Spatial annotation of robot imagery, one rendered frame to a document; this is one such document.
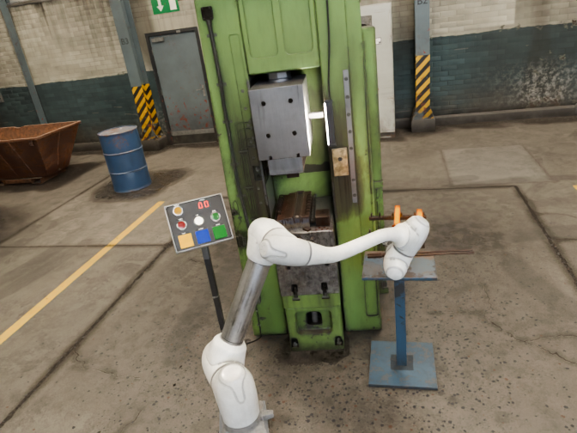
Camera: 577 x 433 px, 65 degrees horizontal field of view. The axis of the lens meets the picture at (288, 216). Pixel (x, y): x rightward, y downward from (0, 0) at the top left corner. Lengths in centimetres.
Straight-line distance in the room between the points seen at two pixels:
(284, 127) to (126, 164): 477
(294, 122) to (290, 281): 100
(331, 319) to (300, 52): 166
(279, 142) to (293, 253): 104
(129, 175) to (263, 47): 480
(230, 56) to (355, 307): 183
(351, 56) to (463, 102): 605
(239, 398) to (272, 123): 145
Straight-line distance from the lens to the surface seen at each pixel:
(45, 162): 878
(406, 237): 193
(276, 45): 267
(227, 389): 186
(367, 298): 322
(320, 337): 316
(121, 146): 707
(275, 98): 255
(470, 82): 855
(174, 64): 935
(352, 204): 287
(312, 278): 289
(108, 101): 1019
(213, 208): 271
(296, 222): 277
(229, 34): 270
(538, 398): 306
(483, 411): 291
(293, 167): 264
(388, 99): 786
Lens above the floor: 211
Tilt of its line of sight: 24 degrees down
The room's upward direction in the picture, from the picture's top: 8 degrees counter-clockwise
